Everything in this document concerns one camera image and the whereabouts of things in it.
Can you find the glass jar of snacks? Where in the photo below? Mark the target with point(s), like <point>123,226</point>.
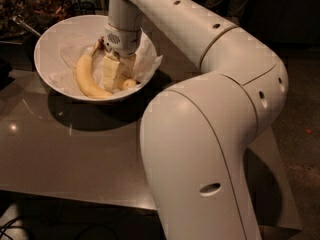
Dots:
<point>30,11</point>

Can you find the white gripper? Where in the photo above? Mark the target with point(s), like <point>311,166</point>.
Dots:
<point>124,41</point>

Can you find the metal scoop handle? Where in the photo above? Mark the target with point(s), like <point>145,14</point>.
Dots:
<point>19,21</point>

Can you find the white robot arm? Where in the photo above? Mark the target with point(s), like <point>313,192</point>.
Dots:
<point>194,134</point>

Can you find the white paper liner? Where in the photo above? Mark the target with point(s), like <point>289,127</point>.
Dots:
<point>96,72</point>

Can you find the yellow banana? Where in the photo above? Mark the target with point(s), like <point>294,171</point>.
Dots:
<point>84,74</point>
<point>128,83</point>

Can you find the black wire basket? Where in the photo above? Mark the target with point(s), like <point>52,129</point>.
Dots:
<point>82,8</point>

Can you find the white ceramic bowl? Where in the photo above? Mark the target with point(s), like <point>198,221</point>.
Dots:
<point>56,34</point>

